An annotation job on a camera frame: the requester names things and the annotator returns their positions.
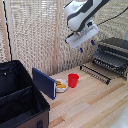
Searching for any thin black pole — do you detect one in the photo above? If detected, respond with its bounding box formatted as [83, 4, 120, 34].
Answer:
[1, 0, 13, 62]

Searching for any dark blue book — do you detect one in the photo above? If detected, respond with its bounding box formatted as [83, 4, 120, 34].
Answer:
[31, 67, 58, 101]

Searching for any black fabric storage box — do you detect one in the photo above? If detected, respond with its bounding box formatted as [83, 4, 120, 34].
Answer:
[0, 59, 51, 128]

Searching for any beige woven folding screen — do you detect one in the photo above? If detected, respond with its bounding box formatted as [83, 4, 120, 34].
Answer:
[0, 0, 128, 76]

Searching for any black toaster oven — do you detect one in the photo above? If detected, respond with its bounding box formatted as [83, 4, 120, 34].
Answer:
[91, 37, 128, 80]

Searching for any yellow food piece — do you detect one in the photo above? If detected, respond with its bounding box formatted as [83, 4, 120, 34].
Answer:
[55, 80, 63, 85]
[56, 84, 67, 90]

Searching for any white small bowl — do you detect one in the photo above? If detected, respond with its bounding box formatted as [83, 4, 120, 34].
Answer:
[54, 78, 69, 94]

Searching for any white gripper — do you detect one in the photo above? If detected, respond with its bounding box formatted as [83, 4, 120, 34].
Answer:
[65, 23, 100, 54]

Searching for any black wire rack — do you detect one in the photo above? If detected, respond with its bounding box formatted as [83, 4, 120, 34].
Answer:
[79, 63, 112, 86]

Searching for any red plastic cup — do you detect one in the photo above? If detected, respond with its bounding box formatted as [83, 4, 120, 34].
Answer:
[67, 73, 80, 89]

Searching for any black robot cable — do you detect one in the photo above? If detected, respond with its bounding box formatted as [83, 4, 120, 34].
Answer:
[95, 7, 128, 28]

